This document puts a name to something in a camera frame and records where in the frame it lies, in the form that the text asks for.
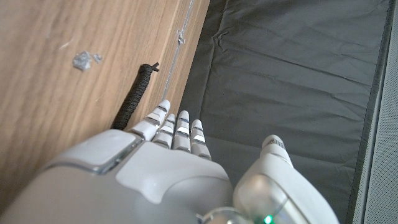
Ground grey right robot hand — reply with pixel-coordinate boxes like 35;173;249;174
0;99;340;224

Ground grey tape outline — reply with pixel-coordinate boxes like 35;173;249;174
161;0;195;100

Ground large silver tape scrap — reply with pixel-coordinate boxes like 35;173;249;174
72;50;93;72

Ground black fabric backdrop curtain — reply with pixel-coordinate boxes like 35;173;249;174
178;0;398;224

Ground black braided right wrist strap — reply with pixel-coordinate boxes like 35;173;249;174
110;62;160;131

